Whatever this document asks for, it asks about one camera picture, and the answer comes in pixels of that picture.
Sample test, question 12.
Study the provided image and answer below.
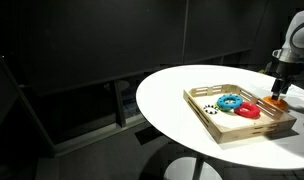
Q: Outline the blue rubber ring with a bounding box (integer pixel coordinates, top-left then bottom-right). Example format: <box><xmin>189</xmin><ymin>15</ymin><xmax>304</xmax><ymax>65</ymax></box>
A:
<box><xmin>216</xmin><ymin>93</ymin><xmax>244</xmax><ymax>112</ymax></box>

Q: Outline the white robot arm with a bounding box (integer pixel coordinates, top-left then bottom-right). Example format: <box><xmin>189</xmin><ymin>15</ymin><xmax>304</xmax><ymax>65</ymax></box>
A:
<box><xmin>271</xmin><ymin>10</ymin><xmax>304</xmax><ymax>100</ymax></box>

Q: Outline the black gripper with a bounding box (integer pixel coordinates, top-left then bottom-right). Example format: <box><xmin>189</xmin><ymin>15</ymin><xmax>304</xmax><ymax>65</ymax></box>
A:
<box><xmin>264</xmin><ymin>61</ymin><xmax>304</xmax><ymax>100</ymax></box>

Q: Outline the orange rubber ring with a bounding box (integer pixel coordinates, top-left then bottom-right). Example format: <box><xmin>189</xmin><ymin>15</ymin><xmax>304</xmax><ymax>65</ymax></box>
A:
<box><xmin>262</xmin><ymin>95</ymin><xmax>289</xmax><ymax>112</ymax></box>

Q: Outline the green ring under blue ring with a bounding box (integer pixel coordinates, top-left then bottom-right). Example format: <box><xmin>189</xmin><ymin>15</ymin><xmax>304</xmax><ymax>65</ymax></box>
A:
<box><xmin>215</xmin><ymin>102</ymin><xmax>232</xmax><ymax>113</ymax></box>

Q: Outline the wooden slatted tray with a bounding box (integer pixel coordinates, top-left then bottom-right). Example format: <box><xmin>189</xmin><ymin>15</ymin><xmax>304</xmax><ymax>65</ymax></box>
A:
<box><xmin>183</xmin><ymin>84</ymin><xmax>296</xmax><ymax>143</ymax></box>

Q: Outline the red rubber ring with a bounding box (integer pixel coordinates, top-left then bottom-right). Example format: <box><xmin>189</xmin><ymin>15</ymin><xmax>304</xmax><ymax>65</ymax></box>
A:
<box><xmin>233</xmin><ymin>101</ymin><xmax>261</xmax><ymax>119</ymax></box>

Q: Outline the black and white beaded ring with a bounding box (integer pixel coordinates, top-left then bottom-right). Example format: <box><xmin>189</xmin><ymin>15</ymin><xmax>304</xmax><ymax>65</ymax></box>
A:
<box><xmin>203</xmin><ymin>104</ymin><xmax>219</xmax><ymax>115</ymax></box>

